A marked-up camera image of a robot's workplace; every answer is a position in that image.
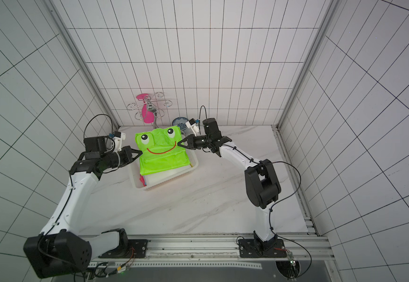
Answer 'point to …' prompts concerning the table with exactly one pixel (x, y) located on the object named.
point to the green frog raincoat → (160, 151)
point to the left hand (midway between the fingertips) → (140, 155)
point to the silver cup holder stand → (151, 108)
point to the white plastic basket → (136, 179)
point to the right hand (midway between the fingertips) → (173, 146)
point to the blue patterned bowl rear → (180, 121)
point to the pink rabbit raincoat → (142, 180)
